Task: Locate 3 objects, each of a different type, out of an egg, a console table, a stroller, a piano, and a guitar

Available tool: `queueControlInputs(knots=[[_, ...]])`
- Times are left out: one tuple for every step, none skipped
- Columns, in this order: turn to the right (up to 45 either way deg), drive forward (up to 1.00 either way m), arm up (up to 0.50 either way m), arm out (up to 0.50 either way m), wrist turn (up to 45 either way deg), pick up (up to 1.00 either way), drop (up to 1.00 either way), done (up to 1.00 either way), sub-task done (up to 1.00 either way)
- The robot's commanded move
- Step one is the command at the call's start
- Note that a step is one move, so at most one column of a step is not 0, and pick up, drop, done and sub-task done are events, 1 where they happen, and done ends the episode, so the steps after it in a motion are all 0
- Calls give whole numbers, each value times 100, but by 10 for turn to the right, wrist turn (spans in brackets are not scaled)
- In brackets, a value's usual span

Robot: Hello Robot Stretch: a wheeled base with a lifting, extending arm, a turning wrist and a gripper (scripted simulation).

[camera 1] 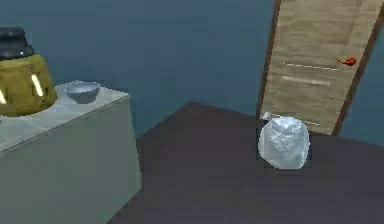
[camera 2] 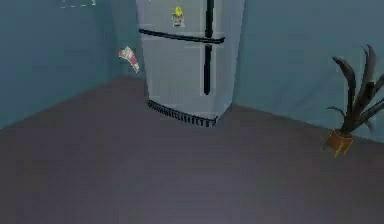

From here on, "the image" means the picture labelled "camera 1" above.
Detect olive lamp with black top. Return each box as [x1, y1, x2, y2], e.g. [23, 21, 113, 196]
[0, 27, 58, 118]

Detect pale grey cabinet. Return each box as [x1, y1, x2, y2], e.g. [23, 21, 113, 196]
[0, 82, 143, 224]

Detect grey bowl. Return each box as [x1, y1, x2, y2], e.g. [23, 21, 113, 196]
[64, 80, 101, 105]

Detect red door handle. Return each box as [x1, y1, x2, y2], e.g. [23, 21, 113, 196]
[335, 56, 358, 67]

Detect white garbage bag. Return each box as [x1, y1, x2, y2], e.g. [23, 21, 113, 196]
[257, 111, 311, 171]

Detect pale wooden room door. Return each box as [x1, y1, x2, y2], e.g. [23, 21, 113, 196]
[255, 0, 384, 137]

